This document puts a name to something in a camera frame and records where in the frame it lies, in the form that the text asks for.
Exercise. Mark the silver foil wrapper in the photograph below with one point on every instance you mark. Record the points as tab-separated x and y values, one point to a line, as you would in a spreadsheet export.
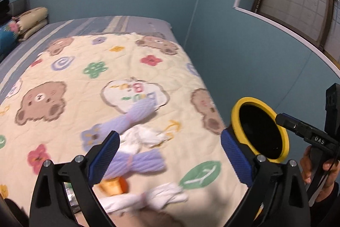
71	197

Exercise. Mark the beige bear-print folded quilt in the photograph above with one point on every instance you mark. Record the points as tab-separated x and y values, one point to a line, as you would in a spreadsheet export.
32	21

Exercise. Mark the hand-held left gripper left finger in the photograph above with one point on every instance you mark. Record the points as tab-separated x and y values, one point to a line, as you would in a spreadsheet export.
105	155

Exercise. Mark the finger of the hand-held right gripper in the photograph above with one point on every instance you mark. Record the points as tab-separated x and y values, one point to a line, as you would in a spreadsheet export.
292	124

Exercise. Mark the orange peel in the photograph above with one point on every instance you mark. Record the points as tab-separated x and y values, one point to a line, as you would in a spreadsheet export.
114	185

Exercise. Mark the black folded clothes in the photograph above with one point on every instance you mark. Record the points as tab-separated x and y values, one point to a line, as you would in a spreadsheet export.
4	11

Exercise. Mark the yellow-rimmed black trash bin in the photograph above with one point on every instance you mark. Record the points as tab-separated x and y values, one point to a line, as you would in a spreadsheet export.
260	128

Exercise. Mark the person's right hand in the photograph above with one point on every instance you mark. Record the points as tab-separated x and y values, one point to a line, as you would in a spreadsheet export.
306	165

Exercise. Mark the lavender foam fruit net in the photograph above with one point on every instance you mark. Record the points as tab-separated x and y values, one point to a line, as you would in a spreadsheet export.
140	110
148	163

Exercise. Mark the grey padded bed headboard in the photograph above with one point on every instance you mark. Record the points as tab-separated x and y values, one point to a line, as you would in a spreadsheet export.
20	5

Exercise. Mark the blue floral folded quilt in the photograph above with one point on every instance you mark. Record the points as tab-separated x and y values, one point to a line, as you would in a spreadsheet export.
8	38

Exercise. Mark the white plastic bag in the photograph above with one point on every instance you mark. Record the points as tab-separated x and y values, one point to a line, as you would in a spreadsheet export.
159	197

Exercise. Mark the white foam fruit net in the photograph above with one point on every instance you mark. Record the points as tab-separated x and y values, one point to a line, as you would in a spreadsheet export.
138	139

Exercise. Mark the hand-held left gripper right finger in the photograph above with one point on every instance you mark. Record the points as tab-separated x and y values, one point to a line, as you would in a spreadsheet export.
236	157

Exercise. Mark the person's right forearm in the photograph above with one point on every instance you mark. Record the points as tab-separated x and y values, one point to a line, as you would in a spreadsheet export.
329	211

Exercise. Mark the cream bear-print blanket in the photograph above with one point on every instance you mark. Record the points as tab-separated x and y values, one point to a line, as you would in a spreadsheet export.
79	75

